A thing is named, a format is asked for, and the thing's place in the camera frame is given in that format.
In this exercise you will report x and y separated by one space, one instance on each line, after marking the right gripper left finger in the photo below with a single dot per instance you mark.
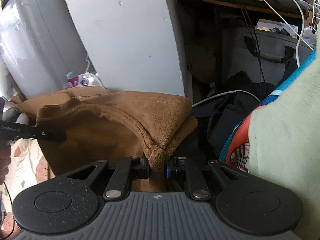
127 170

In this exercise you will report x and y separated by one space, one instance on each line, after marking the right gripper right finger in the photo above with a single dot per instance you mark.
188 176

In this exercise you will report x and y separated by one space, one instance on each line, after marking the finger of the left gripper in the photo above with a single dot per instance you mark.
52 134

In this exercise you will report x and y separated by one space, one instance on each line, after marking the brown t-shirt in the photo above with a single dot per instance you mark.
101 124

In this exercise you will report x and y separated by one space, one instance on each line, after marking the person left hand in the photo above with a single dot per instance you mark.
5 161

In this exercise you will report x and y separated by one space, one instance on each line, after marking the cream bear print blanket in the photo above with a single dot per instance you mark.
28 167

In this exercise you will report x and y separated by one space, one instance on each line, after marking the colourful teal bag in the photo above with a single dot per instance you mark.
280 137

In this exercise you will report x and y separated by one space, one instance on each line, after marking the pink white packaging bag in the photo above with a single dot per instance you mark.
82 80

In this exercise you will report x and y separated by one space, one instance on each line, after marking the pale green fabric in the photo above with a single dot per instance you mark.
307 187

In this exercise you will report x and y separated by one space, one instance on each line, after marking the grey storage bag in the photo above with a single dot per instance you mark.
252 51

